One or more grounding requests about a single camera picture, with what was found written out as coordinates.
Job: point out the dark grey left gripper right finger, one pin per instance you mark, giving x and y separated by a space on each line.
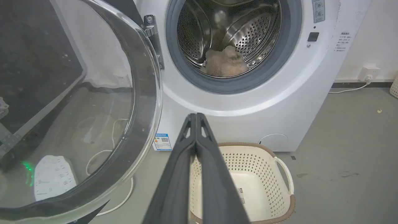
217 189

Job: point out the chrome door hinge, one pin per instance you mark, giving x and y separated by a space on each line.
153 34

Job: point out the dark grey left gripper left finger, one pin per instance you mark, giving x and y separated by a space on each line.
174 186

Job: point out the cream perforated laundry basket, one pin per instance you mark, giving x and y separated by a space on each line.
261 183

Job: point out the beige towel in drum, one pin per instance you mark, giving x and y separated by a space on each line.
226 63

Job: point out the white front-load washing machine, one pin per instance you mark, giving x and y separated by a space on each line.
279 102

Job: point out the white woven basket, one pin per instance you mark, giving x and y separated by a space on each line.
394 88

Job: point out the white wall socket plug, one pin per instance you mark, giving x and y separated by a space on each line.
368 73

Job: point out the white power strip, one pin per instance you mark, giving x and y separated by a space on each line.
53 177

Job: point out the transparent washer door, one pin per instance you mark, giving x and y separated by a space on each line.
102 102

